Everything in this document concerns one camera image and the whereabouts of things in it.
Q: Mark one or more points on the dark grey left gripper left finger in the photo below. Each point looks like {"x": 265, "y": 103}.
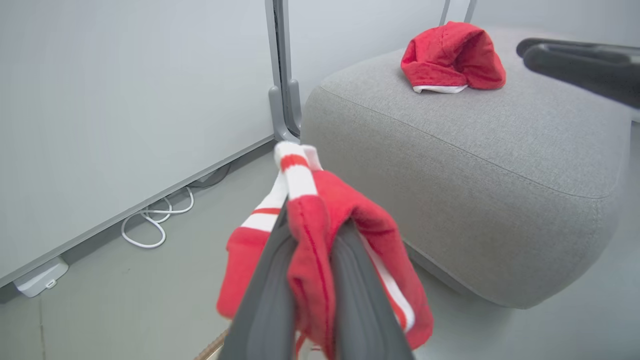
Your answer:
{"x": 265, "y": 310}

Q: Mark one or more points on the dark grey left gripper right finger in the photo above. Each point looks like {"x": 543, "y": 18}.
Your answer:
{"x": 362, "y": 315}

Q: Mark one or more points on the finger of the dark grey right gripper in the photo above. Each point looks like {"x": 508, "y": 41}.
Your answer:
{"x": 540, "y": 41}
{"x": 590, "y": 70}

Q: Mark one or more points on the red garment with striped trim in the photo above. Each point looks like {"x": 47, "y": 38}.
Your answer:
{"x": 310, "y": 250}

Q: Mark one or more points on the red garment with white hem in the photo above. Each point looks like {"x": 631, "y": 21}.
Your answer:
{"x": 450, "y": 57}

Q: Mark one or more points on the grey fabric sofa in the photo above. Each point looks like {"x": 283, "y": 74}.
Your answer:
{"x": 475, "y": 165}

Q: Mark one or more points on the white power adapter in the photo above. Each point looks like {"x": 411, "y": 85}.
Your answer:
{"x": 42, "y": 277}

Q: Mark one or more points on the wide white partition panel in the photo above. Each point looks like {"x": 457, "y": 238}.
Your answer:
{"x": 125, "y": 100}

